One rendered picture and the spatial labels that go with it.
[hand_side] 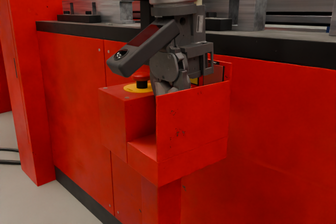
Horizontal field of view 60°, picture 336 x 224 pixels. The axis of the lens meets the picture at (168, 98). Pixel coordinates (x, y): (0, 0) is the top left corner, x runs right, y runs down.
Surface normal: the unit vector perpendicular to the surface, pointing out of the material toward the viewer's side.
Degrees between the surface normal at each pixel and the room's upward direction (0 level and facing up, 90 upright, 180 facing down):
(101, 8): 90
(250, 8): 90
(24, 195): 0
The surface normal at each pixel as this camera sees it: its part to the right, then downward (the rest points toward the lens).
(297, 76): -0.72, 0.20
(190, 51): 0.62, 0.22
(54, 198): 0.00, -0.96
